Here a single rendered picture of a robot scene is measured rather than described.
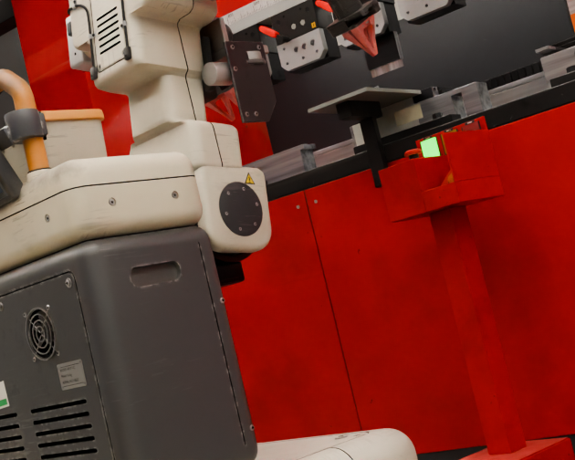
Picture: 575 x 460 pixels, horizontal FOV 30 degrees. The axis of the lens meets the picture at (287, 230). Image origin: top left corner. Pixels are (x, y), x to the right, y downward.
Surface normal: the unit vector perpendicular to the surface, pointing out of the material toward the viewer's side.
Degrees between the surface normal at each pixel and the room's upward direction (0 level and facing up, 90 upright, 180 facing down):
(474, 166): 90
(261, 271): 90
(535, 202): 90
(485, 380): 90
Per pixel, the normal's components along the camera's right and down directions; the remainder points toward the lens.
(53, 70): -0.60, 0.07
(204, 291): 0.67, -0.22
